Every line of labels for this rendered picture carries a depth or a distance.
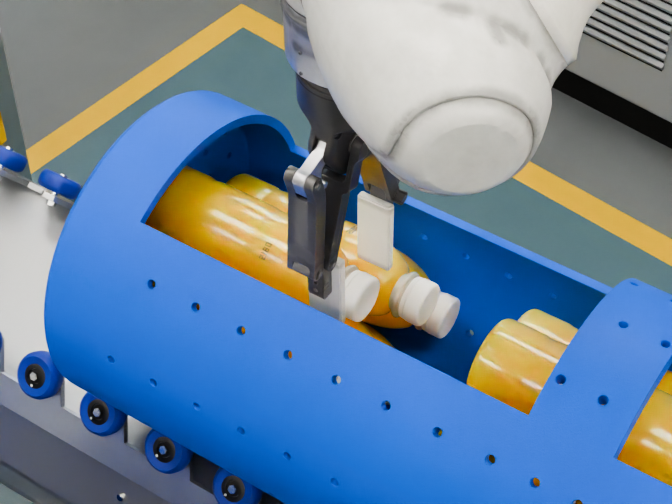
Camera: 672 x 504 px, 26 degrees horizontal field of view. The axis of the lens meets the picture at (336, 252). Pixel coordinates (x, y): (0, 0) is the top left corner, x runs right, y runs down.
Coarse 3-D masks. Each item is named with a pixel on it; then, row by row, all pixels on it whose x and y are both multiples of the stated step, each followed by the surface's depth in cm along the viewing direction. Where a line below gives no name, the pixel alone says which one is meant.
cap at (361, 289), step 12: (348, 276) 114; (360, 276) 114; (372, 276) 115; (348, 288) 114; (360, 288) 113; (372, 288) 115; (348, 300) 113; (360, 300) 114; (372, 300) 116; (348, 312) 114; (360, 312) 115
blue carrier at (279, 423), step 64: (128, 128) 118; (192, 128) 118; (256, 128) 131; (128, 192) 114; (64, 256) 115; (128, 256) 113; (192, 256) 111; (448, 256) 128; (512, 256) 123; (64, 320) 117; (128, 320) 113; (192, 320) 111; (256, 320) 108; (320, 320) 107; (576, 320) 124; (640, 320) 104; (128, 384) 116; (192, 384) 112; (256, 384) 109; (320, 384) 106; (384, 384) 104; (448, 384) 103; (576, 384) 100; (640, 384) 100; (192, 448) 119; (256, 448) 111; (320, 448) 107; (384, 448) 104; (448, 448) 102; (512, 448) 100; (576, 448) 99
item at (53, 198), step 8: (0, 168) 154; (0, 176) 154; (8, 176) 154; (16, 176) 155; (24, 184) 156; (32, 184) 156; (40, 192) 155; (48, 192) 152; (48, 200) 151; (56, 200) 151; (64, 200) 151
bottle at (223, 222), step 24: (192, 168) 121; (168, 192) 119; (192, 192) 118; (216, 192) 118; (240, 192) 119; (168, 216) 118; (192, 216) 117; (216, 216) 117; (240, 216) 116; (264, 216) 116; (192, 240) 118; (216, 240) 116; (240, 240) 116; (264, 240) 115; (240, 264) 116; (264, 264) 115; (288, 288) 114
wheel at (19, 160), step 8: (0, 152) 152; (8, 152) 153; (16, 152) 156; (0, 160) 152; (8, 160) 153; (16, 160) 153; (24, 160) 154; (8, 168) 153; (16, 168) 153; (24, 168) 155
